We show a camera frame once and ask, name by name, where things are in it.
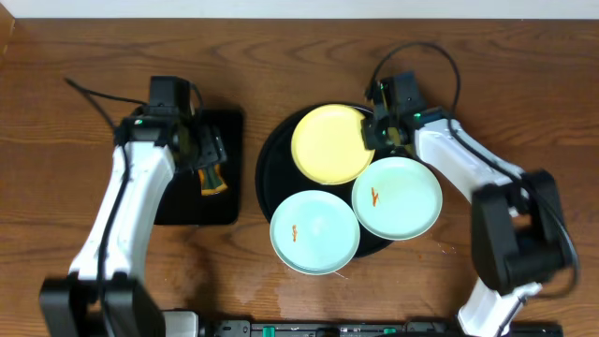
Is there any yellow green sponge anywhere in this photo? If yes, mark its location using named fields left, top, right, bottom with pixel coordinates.
left=197, top=164, right=228, bottom=197

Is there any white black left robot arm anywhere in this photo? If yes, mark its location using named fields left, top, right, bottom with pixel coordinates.
left=39, top=106, right=226, bottom=336

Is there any mint plate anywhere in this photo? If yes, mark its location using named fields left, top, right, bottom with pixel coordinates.
left=351, top=157, right=443, bottom=241
left=270, top=190, right=360, bottom=275

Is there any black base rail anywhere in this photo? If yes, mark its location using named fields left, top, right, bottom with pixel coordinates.
left=200, top=319, right=563, bottom=337

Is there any rectangular black tray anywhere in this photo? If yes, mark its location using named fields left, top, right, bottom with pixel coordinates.
left=155, top=110, right=243, bottom=226

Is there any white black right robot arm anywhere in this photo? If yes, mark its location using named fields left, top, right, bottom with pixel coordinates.
left=362, top=80, right=580, bottom=336

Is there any round black tray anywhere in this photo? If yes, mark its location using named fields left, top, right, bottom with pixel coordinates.
left=255, top=102, right=399, bottom=258

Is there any yellow plate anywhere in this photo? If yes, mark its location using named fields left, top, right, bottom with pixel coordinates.
left=291, top=104, right=375, bottom=185

